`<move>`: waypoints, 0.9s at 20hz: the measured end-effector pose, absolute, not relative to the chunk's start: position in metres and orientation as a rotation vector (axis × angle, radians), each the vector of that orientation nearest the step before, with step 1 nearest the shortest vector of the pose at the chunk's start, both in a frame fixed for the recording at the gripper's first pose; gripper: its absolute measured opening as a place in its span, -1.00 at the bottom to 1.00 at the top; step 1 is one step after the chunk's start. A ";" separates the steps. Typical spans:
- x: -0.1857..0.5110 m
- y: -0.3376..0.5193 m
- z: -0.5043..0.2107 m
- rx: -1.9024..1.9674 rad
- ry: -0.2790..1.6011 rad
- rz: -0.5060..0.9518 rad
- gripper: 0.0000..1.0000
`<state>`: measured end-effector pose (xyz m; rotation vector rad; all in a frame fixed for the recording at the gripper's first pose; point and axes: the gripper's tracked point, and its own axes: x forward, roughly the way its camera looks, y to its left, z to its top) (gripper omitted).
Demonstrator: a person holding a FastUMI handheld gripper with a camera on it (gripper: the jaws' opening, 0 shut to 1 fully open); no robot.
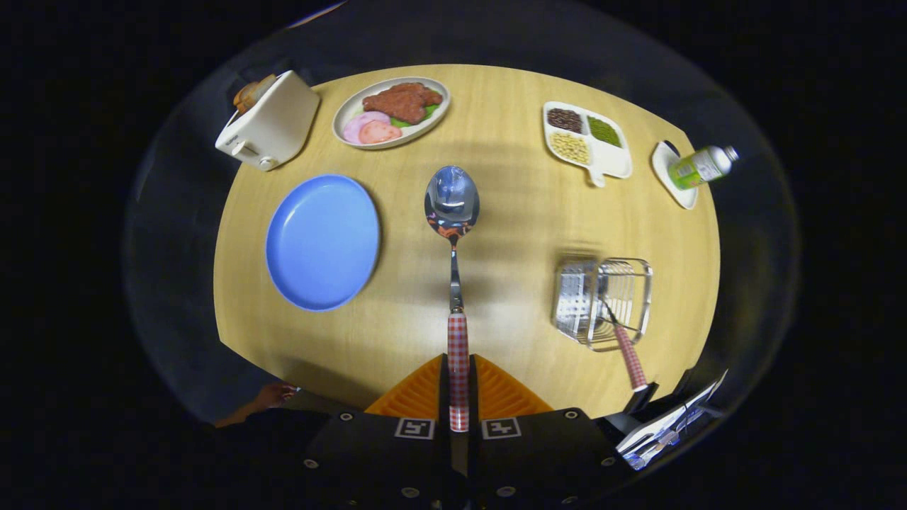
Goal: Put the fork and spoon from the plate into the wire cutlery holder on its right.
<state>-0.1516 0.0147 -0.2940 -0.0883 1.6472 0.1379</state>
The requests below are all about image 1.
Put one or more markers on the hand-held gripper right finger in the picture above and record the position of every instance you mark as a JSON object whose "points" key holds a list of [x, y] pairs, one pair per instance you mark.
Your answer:
{"points": [[472, 397]]}

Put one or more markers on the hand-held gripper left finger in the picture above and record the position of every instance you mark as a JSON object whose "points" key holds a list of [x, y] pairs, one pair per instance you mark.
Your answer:
{"points": [[444, 397]]}

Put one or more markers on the blue plate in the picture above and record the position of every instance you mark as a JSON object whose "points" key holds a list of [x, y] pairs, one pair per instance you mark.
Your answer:
{"points": [[322, 241]]}

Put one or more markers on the pile of yellow soybeans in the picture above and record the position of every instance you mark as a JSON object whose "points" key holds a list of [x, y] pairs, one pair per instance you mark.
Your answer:
{"points": [[570, 147]]}

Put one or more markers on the pink ham slice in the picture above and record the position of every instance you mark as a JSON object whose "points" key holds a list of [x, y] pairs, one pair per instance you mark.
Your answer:
{"points": [[353, 127], [382, 133]]}

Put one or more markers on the white divided tray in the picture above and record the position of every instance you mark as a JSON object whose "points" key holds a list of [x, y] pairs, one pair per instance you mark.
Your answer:
{"points": [[615, 161]]}

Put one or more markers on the green lettuce leaf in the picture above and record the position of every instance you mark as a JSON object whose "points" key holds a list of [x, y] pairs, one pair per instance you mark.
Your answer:
{"points": [[402, 122]]}

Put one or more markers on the pile of dark red beans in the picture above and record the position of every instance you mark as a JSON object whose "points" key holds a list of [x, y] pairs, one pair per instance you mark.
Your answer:
{"points": [[565, 120]]}

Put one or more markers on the pile of green beans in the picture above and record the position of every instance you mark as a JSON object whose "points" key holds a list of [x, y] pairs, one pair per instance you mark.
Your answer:
{"points": [[604, 131]]}

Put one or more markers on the small white dish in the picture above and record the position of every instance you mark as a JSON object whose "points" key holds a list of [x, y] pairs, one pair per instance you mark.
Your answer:
{"points": [[665, 170]]}

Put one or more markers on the brown meat piece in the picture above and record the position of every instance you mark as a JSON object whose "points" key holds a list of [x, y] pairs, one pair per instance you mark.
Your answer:
{"points": [[404, 101]]}

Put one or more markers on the oval white food plate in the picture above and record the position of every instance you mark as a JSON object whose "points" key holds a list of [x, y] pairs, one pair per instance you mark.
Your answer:
{"points": [[352, 106]]}

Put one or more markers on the white toaster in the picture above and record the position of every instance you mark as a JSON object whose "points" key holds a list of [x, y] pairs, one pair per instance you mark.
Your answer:
{"points": [[276, 124]]}

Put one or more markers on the green label metal bottle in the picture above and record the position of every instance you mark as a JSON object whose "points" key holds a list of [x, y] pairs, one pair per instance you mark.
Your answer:
{"points": [[698, 168]]}

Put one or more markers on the toasted bread slice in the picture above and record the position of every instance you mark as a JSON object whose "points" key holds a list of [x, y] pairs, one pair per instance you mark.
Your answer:
{"points": [[251, 93]]}

